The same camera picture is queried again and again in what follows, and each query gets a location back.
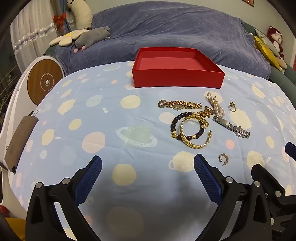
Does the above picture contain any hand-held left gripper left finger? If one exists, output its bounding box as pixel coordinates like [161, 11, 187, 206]
[25, 155, 102, 241]

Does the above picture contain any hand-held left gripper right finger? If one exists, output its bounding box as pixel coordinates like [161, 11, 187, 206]
[194, 153, 272, 241]

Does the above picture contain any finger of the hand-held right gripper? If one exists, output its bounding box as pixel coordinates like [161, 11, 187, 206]
[285, 142, 296, 161]
[251, 163, 296, 234]

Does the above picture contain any gold bangle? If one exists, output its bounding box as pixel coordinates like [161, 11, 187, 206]
[179, 115, 213, 149]

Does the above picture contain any silver link watch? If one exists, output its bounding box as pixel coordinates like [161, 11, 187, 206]
[212, 115, 251, 139]

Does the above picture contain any dark bead bracelet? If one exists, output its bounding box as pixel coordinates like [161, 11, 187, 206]
[170, 112, 206, 141]

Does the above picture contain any gold chain bracelet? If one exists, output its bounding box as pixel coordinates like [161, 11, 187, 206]
[195, 106, 214, 127]

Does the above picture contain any pearl bracelet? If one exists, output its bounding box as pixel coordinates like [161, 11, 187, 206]
[206, 91, 226, 118]

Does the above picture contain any gold link watch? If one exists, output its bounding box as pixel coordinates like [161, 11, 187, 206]
[165, 100, 198, 111]

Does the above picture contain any red cardboard box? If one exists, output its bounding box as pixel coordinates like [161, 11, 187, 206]
[132, 47, 225, 89]

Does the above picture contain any planet print blue cloth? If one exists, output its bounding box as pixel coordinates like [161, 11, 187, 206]
[5, 60, 296, 241]

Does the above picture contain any green sofa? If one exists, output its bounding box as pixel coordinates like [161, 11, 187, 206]
[242, 21, 296, 93]

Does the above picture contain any brown pouch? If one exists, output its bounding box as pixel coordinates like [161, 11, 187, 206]
[4, 116, 38, 174]

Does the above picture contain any yellow cushion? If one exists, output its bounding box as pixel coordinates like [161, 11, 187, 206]
[253, 35, 284, 71]

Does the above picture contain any round wooden faced device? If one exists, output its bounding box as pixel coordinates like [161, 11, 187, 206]
[17, 55, 65, 107]

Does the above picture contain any red monkey plush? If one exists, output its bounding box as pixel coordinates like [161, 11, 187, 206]
[267, 26, 285, 59]

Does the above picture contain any grey plush animal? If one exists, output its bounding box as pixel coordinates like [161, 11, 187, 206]
[74, 26, 111, 52]

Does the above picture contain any flower shaped plush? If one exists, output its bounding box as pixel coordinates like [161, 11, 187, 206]
[49, 29, 89, 47]

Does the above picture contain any silver tinsel garland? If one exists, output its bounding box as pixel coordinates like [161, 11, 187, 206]
[13, 20, 75, 55]

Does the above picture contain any blue grey blanket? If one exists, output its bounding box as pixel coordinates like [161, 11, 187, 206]
[55, 2, 271, 80]

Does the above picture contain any red bow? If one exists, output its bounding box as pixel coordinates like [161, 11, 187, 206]
[53, 13, 67, 30]

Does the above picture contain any cream plush toy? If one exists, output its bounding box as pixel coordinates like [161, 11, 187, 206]
[66, 0, 93, 30]

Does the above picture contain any white curtain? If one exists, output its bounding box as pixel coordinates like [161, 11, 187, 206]
[10, 0, 58, 72]

